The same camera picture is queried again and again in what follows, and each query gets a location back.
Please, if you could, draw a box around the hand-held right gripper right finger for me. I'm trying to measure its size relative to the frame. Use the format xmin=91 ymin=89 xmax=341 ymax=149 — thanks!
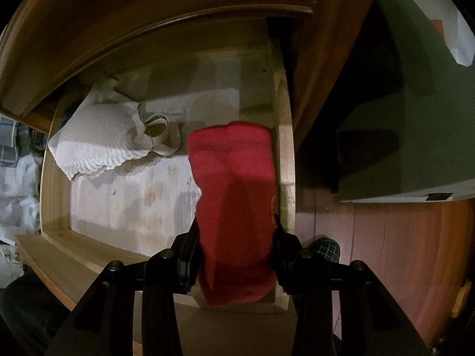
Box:
xmin=270 ymin=213 xmax=431 ymax=356

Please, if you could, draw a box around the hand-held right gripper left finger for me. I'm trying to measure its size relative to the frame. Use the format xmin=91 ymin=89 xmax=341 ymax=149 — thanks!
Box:
xmin=46 ymin=217 xmax=203 ymax=356

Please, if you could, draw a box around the red underwear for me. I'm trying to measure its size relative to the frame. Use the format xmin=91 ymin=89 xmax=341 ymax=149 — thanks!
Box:
xmin=186 ymin=120 xmax=278 ymax=308

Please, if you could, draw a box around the wooden drawer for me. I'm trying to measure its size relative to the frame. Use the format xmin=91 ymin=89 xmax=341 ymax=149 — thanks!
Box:
xmin=15 ymin=17 xmax=297 ymax=356

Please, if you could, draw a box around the white ribbed underwear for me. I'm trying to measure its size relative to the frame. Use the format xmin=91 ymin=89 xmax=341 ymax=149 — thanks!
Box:
xmin=47 ymin=82 xmax=182 ymax=182

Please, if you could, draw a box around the plaid slipper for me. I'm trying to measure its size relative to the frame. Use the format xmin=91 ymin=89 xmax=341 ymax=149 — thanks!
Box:
xmin=307 ymin=236 xmax=341 ymax=266

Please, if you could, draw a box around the person's dark trouser leg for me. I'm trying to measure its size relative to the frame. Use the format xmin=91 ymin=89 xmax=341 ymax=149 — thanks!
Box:
xmin=0 ymin=272 xmax=80 ymax=356

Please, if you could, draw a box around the yellow object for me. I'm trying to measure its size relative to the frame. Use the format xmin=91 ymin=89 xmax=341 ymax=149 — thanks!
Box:
xmin=452 ymin=281 xmax=473 ymax=317

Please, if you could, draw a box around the white floral cloth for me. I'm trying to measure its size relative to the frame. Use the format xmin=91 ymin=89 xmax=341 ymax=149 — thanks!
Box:
xmin=0 ymin=152 xmax=43 ymax=245

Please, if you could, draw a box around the grey plaid cloth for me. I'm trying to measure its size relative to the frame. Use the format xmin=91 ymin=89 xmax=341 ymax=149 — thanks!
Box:
xmin=0 ymin=113 xmax=23 ymax=167

